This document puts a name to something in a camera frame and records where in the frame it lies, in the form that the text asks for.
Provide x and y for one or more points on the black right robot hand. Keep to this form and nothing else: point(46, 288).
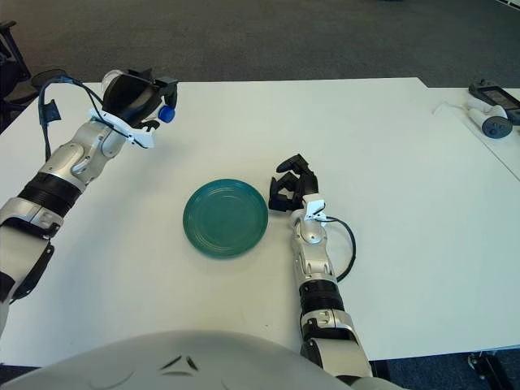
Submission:
point(308, 185)

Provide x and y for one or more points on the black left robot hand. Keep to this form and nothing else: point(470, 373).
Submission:
point(126, 97)

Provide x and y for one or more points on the clear bottle with blue cap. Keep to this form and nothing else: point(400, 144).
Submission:
point(166, 114)

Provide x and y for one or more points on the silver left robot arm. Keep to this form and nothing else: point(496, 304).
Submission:
point(61, 162)

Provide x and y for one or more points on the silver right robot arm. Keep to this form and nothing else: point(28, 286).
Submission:
point(313, 239)

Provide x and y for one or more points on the green round plate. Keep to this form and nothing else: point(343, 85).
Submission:
point(225, 219)

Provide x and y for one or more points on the black office chair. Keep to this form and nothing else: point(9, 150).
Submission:
point(12, 85)

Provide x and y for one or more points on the white grey VR controller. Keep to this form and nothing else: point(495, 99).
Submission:
point(495, 128)

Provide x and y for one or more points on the black handheld device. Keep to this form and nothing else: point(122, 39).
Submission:
point(495, 95)

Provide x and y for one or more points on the grey robot torso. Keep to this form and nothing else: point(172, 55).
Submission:
point(183, 361)

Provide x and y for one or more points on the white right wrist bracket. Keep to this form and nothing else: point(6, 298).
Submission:
point(315, 206)

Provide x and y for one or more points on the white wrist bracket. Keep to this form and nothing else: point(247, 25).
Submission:
point(315, 206)
point(140, 138)

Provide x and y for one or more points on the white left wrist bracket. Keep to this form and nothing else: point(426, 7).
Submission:
point(140, 138)

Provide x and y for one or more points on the black wheeled frame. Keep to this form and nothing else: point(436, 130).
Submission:
point(495, 367)

